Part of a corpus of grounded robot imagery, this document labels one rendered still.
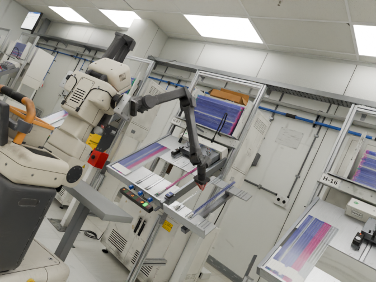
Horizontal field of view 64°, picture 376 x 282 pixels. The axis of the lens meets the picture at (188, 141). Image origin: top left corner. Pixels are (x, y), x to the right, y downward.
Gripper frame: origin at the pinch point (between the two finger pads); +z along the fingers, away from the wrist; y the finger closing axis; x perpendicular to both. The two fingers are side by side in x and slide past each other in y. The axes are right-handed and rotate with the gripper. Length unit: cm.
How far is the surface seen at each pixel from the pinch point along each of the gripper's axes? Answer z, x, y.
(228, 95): -17, -111, 63
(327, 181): -6, -54, -62
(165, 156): 8, -19, 58
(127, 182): 9, 23, 56
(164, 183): 7.7, 6.2, 32.0
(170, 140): 8, -40, 76
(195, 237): 20.6, 20.9, -12.2
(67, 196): 72, 37, 160
